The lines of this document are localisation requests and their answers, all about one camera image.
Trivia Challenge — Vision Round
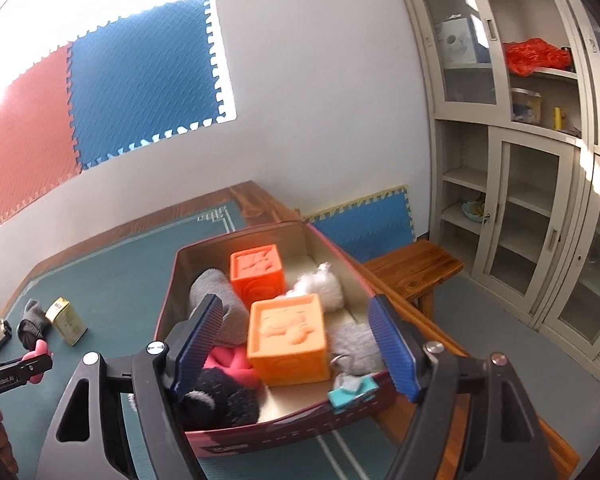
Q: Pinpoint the dark grey sock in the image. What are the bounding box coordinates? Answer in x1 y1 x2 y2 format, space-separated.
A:
17 298 50 351

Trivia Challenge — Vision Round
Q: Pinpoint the black knitted sock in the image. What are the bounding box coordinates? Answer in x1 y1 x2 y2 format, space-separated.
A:
176 367 260 431

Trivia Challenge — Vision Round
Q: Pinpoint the yellow medicine box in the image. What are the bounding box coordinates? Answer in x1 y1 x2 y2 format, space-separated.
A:
45 297 87 347

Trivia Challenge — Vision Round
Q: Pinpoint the pink foam knot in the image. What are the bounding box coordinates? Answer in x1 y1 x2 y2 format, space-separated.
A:
204 344 261 389

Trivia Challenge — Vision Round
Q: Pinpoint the light grey knit glove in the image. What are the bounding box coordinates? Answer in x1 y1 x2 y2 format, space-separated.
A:
188 268 249 348

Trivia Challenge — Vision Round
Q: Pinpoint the grey yellow sock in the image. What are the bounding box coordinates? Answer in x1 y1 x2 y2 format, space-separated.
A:
327 323 385 376

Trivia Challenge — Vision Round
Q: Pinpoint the yellow-orange toy cube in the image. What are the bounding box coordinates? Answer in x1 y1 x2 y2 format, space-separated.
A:
247 294 332 387

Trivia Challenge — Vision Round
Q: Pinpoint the red-orange number cube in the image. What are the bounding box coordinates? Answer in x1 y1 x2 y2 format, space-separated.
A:
230 244 286 309

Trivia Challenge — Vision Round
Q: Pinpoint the white fluffy ball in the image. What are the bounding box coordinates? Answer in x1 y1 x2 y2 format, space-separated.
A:
285 262 344 312

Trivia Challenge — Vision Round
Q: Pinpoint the green table mat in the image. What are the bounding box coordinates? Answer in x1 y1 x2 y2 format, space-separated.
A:
0 204 396 479

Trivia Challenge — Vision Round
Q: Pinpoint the teal binder clip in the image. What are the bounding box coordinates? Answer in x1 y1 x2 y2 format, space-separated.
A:
327 374 378 414

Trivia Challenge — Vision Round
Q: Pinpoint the wooden bench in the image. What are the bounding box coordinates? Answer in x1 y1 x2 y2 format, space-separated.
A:
364 240 464 320

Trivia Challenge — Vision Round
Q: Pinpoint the blue floor foam mat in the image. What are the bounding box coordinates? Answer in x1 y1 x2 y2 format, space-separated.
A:
306 185 416 262

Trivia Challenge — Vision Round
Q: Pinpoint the pink tin box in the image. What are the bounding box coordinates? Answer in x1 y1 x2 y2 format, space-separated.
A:
155 221 396 457

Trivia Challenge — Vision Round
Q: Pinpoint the beige glass door cabinet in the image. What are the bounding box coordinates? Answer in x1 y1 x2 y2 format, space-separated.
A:
405 0 600 381

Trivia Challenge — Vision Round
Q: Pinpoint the red cloth on shelf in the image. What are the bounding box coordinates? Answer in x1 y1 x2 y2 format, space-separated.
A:
503 38 572 77

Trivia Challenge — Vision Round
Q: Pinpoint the red foam wall mat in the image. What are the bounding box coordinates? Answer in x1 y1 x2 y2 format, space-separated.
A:
0 44 82 224

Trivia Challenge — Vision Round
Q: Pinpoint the blue foam wall mat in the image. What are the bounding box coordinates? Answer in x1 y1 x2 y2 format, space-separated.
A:
68 0 233 169

